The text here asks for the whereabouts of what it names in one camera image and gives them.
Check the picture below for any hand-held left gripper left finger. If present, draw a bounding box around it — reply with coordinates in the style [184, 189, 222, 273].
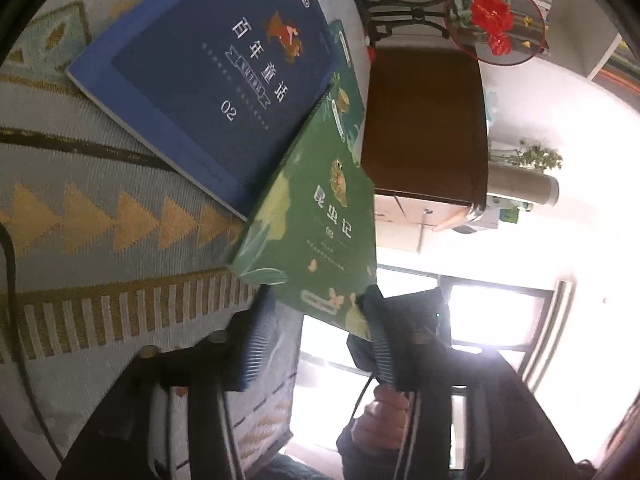
[55, 285, 281, 480]

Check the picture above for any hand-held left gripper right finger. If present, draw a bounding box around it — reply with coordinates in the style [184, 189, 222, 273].
[362, 285, 591, 480]

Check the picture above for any green illustrated book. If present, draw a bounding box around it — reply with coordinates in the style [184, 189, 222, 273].
[327, 19, 368, 166]
[226, 80, 378, 343]

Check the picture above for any blue book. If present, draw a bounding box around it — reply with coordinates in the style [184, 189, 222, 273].
[66, 0, 346, 222]

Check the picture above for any person's right forearm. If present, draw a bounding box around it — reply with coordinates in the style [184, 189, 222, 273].
[335, 422, 416, 480]

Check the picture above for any row of thin shelved books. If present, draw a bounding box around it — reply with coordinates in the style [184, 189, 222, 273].
[592, 40, 640, 92]

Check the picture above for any person's right hand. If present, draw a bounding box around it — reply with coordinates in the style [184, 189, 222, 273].
[357, 382, 418, 458]

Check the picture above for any dark brown wooden cabinet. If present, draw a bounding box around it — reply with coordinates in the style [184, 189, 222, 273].
[360, 45, 491, 233]

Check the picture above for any patterned blue table mat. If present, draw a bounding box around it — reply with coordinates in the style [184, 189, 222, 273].
[0, 0, 351, 466]

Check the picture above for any round embroidered fan ornament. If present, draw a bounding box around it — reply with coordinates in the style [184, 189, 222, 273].
[348, 0, 551, 67]

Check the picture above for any black cable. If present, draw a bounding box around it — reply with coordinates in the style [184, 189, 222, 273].
[0, 222, 66, 461]

